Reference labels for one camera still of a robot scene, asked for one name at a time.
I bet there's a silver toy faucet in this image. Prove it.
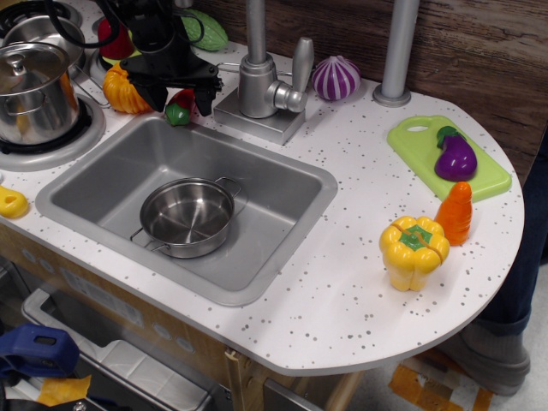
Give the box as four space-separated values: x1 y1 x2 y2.
214 1 314 145

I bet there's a grey stove burner ring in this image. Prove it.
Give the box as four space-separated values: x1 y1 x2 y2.
0 92 107 173

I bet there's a yellow toy bell pepper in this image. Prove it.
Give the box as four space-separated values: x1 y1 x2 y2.
379 216 450 291

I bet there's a yellow toy piece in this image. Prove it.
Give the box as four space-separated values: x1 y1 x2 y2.
0 187 28 218

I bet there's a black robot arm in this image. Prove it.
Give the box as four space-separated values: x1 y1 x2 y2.
97 1 222 116

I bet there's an orange toy carrot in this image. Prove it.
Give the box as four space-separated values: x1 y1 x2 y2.
435 182 473 246

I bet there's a grey shoe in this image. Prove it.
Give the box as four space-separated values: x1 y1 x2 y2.
438 324 531 396

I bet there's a steel pot with lid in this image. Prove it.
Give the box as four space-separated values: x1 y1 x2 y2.
1 43 80 146

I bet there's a grey toy sink basin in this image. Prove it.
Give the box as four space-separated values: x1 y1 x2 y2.
36 115 337 306

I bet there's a blue jeans leg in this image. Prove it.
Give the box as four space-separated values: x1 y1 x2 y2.
477 136 547 336

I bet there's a steel bowl on stove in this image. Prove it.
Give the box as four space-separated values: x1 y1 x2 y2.
3 15 86 70

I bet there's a red toy chili pepper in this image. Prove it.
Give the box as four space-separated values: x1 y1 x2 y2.
164 89 195 127

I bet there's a purple toy eggplant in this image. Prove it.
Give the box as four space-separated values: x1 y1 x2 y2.
434 126 478 182

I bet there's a red toy vegetable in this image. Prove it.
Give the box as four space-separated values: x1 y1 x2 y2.
98 19 134 60

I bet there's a small steel pan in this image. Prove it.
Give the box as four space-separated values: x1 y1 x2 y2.
130 176 241 259

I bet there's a grey vertical post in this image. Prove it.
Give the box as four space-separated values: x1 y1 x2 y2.
373 0 420 108

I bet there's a purple striped toy onion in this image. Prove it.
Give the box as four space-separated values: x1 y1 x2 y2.
312 56 361 101

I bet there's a green toy bitter gourd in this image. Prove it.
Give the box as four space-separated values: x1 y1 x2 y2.
181 9 229 51

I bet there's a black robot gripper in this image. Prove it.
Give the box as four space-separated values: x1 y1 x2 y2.
120 35 222 116

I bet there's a green toy cutting board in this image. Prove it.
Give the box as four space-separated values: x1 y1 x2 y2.
387 116 511 202

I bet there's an orange toy pumpkin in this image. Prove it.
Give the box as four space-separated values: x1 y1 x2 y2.
103 63 152 115

